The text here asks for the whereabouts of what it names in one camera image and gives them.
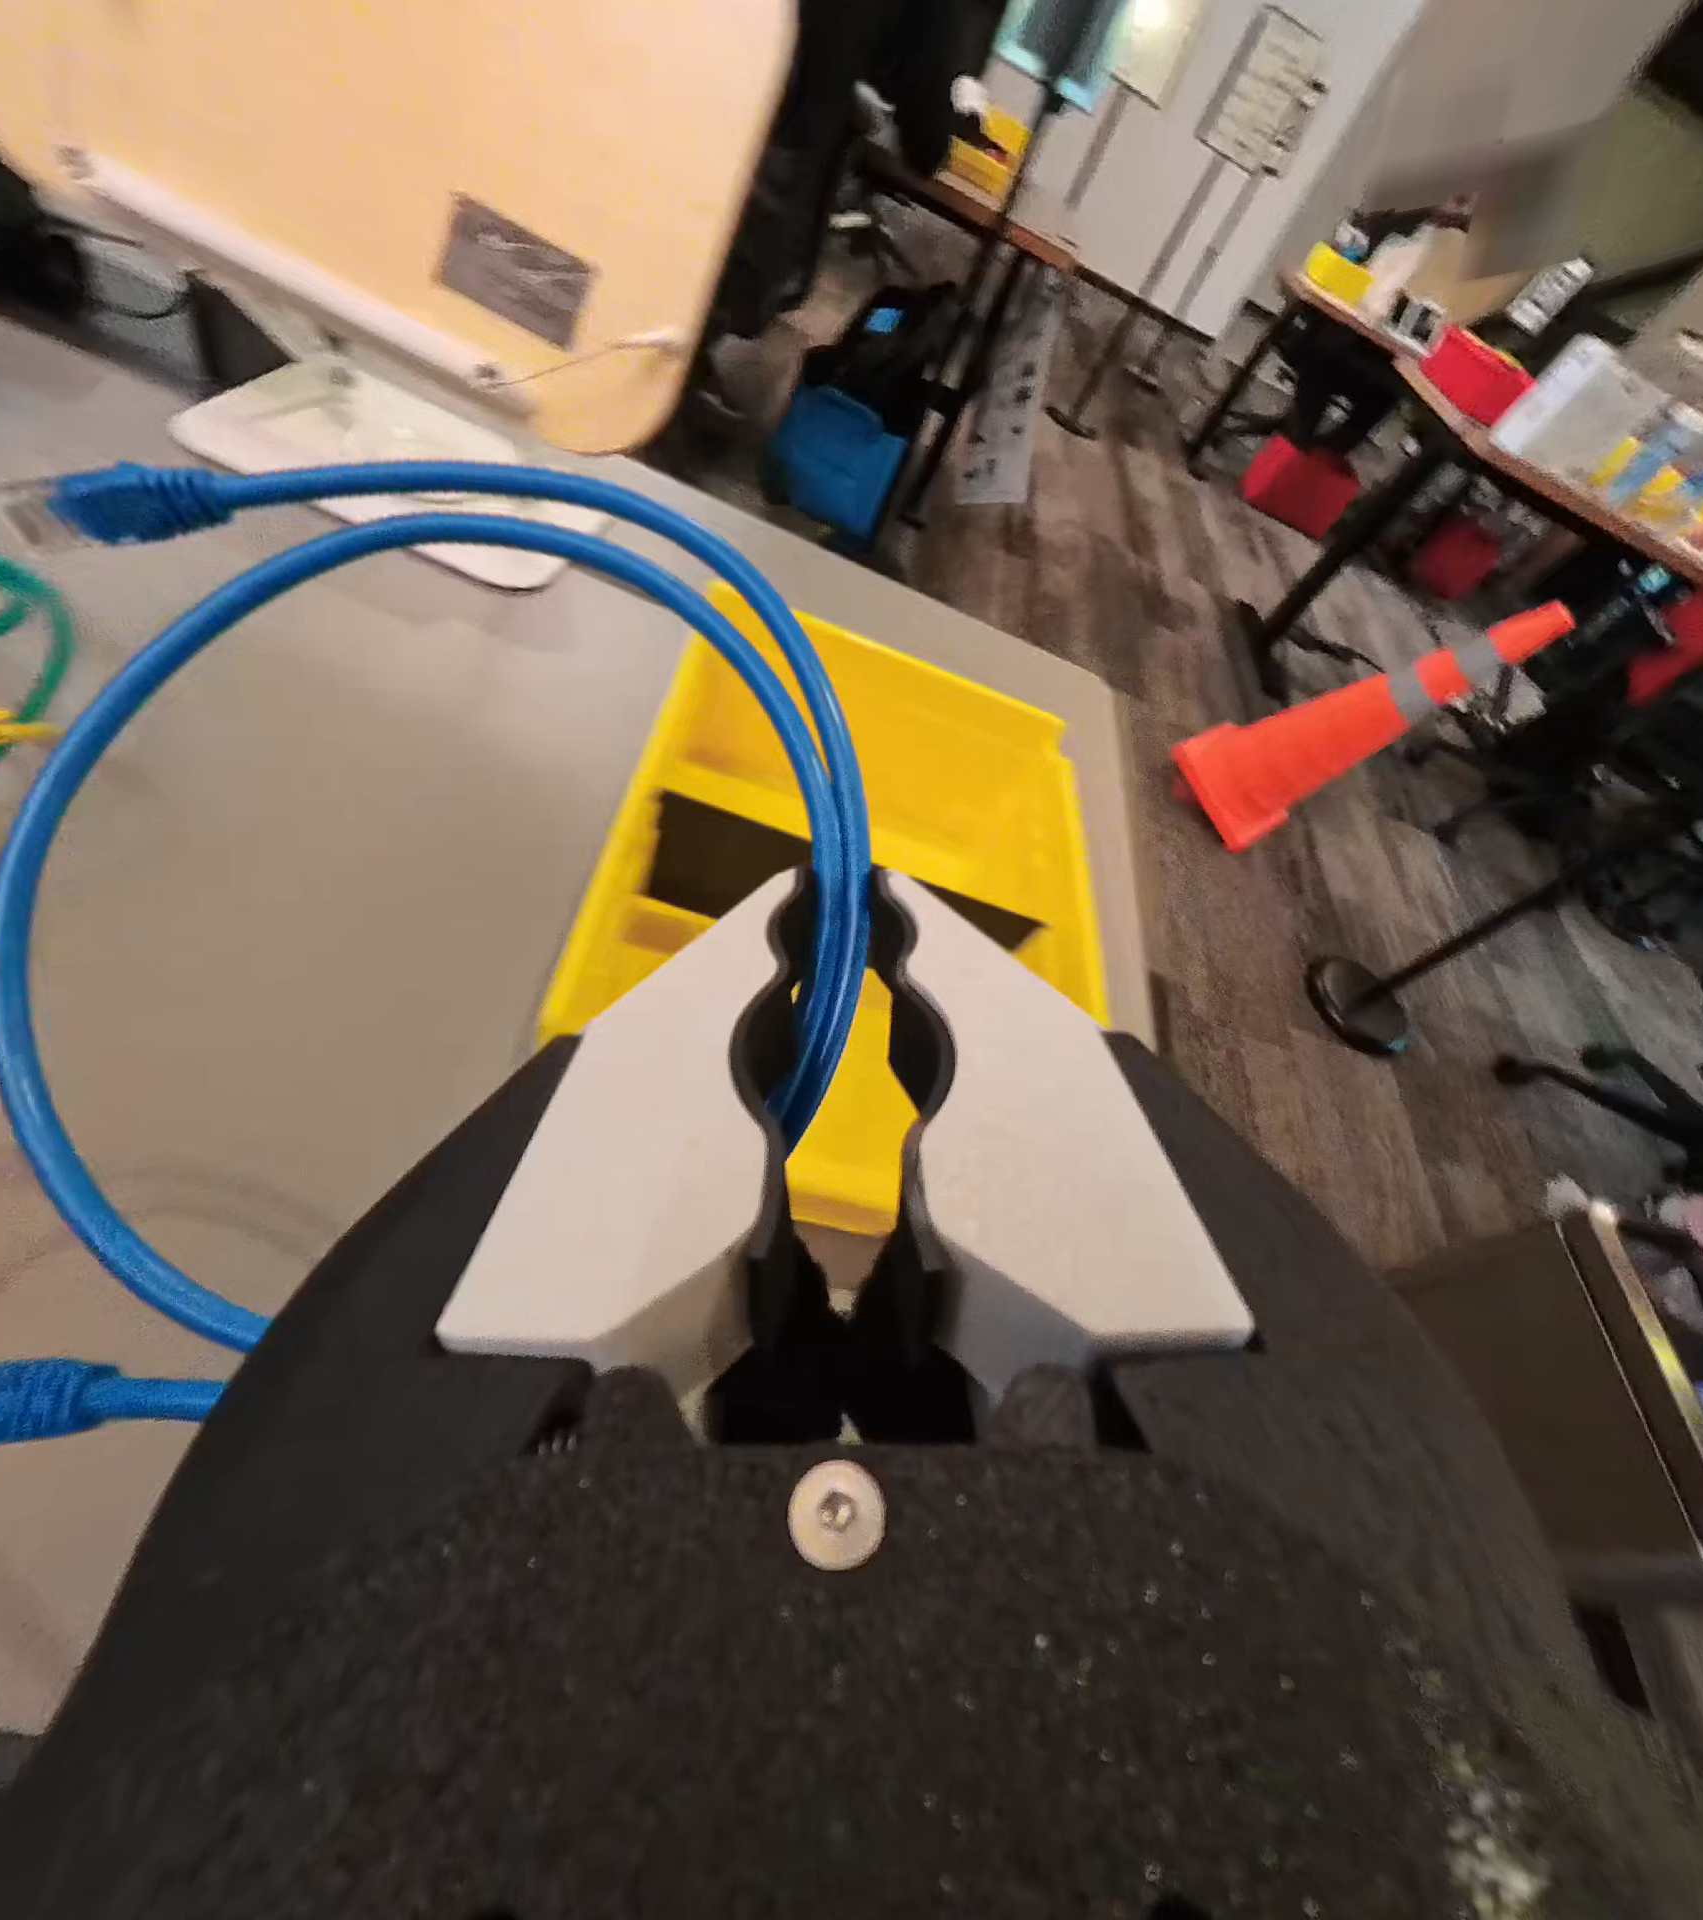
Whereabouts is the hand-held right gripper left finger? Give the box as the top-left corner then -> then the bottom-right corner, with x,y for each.
437,868 -> 809,1374

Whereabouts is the blue ethernet cable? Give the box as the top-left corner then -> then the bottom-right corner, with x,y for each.
0,462 -> 874,1456

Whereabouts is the wooden board with white rail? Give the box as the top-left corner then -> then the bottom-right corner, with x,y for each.
0,0 -> 800,456

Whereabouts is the black bin divider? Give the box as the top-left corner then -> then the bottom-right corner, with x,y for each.
647,793 -> 1056,961

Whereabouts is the metal edged case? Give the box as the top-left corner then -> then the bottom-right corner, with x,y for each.
1554,1203 -> 1703,1609

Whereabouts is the black round floor stand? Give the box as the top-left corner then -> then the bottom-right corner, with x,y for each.
1308,862 -> 1573,1056

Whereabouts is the orange striped traffic cone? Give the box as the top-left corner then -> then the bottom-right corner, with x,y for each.
1169,600 -> 1579,853

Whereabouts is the red box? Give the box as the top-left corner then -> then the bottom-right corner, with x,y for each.
1241,435 -> 1362,536

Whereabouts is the red plastic bin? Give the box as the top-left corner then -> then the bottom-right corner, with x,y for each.
1421,327 -> 1534,425

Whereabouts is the blue storage box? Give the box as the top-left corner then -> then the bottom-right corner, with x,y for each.
769,382 -> 914,548

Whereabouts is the wooden work table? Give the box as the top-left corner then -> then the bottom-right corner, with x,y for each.
1278,270 -> 1703,708

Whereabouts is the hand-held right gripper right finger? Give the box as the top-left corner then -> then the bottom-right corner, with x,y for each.
870,872 -> 1259,1404

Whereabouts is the yellow plastic bin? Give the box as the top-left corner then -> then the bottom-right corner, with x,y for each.
538,579 -> 1111,1238

